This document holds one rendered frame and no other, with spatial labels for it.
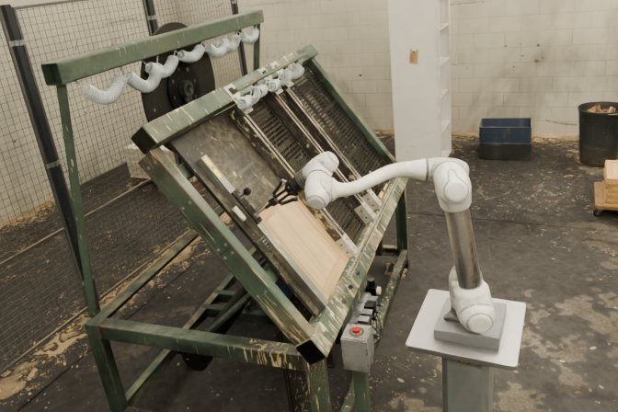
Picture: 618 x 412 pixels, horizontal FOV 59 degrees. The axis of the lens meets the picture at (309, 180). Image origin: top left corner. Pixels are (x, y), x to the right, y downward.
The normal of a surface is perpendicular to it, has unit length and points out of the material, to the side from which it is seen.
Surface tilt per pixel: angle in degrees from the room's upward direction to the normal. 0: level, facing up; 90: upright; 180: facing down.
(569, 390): 0
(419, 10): 90
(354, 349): 90
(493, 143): 90
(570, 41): 90
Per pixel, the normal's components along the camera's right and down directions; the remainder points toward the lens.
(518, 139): -0.34, 0.38
